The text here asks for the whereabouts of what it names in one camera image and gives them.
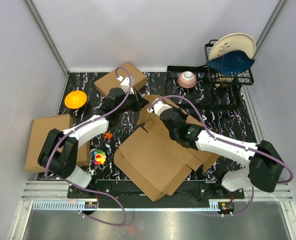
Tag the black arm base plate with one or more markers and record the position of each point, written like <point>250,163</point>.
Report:
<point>194,188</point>

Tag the beige cup in rack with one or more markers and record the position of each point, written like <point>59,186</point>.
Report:
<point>222,80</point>

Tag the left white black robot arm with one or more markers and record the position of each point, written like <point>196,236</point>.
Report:
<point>59,152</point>

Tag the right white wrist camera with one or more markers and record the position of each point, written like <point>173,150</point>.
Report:
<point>158,106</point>

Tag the black wire dish rack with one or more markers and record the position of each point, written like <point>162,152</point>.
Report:
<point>205,95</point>

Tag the blue leaf plate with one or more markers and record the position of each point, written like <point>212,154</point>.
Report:
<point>232,63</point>

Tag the small cardboard box left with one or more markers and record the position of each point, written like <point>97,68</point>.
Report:
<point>83,155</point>

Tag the closed cardboard box back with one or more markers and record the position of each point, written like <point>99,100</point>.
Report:
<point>109,81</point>

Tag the cream floral plate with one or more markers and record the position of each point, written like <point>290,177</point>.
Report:
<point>233,42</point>

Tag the pink patterned bowl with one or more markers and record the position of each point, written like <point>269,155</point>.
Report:
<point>187,79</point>

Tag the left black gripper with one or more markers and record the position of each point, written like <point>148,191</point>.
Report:
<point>140,103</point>

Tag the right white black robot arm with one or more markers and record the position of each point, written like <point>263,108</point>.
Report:
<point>261,161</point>

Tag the orange bowl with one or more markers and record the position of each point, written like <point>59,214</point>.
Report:
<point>75,99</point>

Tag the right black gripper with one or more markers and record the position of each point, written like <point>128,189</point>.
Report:
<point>183,115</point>

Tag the rainbow flower toy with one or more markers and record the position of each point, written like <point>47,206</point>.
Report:
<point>99,157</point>

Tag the small orange red toy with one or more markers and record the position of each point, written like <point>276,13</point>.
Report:
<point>108,135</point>

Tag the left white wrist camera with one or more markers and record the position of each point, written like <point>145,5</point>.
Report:
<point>126,84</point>

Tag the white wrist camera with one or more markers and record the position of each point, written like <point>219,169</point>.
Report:
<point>158,106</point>
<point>126,84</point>

